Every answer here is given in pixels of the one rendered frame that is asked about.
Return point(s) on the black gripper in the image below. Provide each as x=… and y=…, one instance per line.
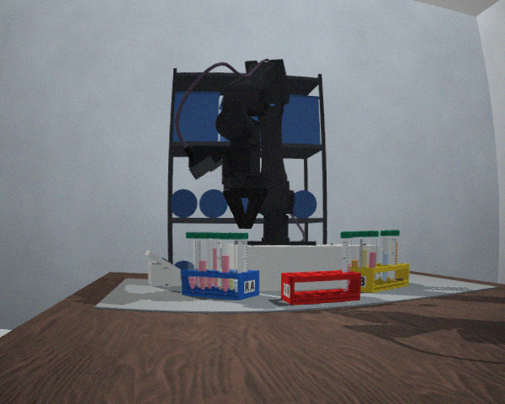
x=256, y=192

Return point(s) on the red tube rack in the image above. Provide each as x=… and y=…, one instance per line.
x=288, y=293

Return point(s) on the yellow rack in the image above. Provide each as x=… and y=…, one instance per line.
x=367, y=277

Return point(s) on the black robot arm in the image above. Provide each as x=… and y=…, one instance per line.
x=254, y=95

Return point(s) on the grey flat mat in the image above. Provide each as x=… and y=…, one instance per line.
x=139, y=295

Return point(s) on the blue tube rack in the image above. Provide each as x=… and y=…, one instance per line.
x=248, y=284

